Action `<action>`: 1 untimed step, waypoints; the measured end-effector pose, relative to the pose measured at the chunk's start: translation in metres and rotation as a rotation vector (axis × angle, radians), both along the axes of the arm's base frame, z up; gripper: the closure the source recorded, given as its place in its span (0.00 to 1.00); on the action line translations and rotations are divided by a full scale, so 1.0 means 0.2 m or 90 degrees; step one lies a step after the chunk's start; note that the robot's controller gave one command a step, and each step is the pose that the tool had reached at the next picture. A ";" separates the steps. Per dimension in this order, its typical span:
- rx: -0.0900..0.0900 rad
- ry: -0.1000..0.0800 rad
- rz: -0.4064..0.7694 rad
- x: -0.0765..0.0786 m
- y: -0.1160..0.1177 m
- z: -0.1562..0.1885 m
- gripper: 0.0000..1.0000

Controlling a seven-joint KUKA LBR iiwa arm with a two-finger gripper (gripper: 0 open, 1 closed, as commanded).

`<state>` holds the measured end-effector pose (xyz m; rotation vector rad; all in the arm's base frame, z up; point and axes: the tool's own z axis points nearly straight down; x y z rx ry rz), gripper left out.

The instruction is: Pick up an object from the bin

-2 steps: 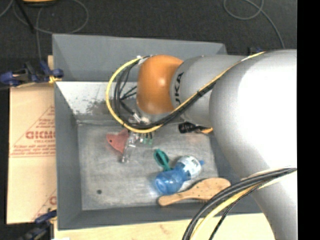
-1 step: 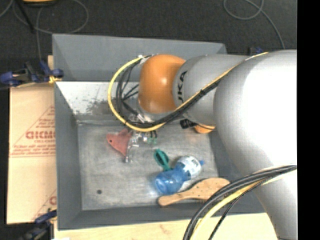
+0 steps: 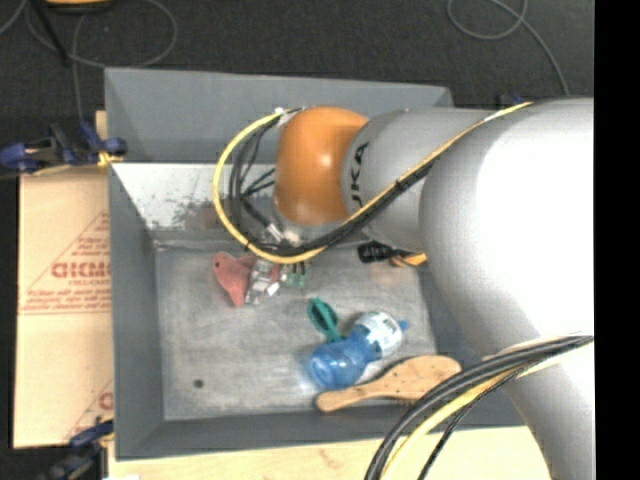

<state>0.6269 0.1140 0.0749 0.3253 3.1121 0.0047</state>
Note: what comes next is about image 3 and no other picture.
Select brown cardboard board red print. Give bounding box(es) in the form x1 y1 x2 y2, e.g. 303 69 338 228
11 166 116 450

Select black and orange tool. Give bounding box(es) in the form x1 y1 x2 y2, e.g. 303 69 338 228
357 241 429 269

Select blue plastic bottle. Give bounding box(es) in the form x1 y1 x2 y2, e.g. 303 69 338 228
306 311 411 390

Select grey metal bin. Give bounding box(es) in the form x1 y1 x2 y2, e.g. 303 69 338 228
103 67 527 460

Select red-brown flat toy piece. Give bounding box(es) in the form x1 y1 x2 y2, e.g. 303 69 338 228
211 251 257 309

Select green plastic clip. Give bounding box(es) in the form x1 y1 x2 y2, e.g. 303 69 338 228
306 297 344 344

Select wooden hairbrush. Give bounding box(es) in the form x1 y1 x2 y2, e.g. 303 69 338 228
314 354 463 414

